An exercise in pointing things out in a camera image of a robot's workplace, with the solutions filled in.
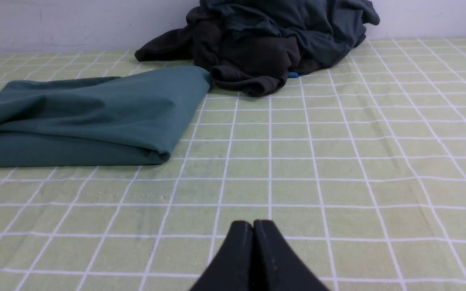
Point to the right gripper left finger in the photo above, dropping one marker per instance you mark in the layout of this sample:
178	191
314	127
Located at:
229	270

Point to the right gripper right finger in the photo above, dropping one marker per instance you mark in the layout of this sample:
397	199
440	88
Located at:
275	266

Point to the green long sleeve shirt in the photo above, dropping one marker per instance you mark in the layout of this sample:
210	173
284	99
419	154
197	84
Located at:
105	121

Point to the green checkered tablecloth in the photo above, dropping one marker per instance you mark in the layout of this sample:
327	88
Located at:
362	168

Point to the dark brown crumpled garment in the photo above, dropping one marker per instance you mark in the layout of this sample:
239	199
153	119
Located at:
255	65

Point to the dark teal crumpled garment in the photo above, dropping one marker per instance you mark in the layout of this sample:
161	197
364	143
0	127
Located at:
326	29

